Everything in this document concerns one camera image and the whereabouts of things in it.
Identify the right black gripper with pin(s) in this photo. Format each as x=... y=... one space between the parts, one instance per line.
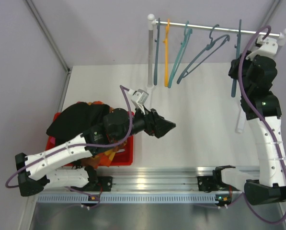
x=235 y=63

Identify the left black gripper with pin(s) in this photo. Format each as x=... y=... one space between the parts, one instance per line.
x=162 y=126

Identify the teal hanger of black trousers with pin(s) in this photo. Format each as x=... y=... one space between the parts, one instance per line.
x=237 y=46

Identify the teal hanger of camouflage trousers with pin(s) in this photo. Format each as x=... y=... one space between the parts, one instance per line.
x=213 y=46

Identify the teal hanger of pink trousers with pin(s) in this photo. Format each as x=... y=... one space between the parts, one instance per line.
x=187 y=34

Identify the orange camouflage trousers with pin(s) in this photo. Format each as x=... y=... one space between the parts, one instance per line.
x=93 y=113

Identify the teal hanger of newspaper trousers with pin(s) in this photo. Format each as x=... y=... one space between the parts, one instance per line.
x=157 y=40

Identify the orange plastic hanger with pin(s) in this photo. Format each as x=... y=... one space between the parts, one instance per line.
x=166 y=43

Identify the black trousers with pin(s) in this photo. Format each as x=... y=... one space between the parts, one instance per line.
x=76 y=119

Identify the pink trousers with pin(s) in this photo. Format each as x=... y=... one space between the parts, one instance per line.
x=50 y=142

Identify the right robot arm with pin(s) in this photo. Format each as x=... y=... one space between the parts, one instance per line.
x=257 y=77

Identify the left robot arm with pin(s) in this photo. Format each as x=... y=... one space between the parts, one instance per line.
x=42 y=171

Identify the red plastic tray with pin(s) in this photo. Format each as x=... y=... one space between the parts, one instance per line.
x=118 y=159

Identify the white metal clothes rack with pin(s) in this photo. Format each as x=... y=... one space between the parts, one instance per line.
x=281 y=40

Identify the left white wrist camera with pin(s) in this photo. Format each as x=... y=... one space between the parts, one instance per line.
x=138 y=98

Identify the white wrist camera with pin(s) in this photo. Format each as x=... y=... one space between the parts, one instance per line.
x=138 y=98
x=265 y=47

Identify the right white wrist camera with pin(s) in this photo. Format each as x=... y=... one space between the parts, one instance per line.
x=265 y=47

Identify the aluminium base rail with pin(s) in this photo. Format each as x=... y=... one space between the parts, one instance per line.
x=162 y=180

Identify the perforated cable duct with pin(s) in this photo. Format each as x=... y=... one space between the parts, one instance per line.
x=106 y=198

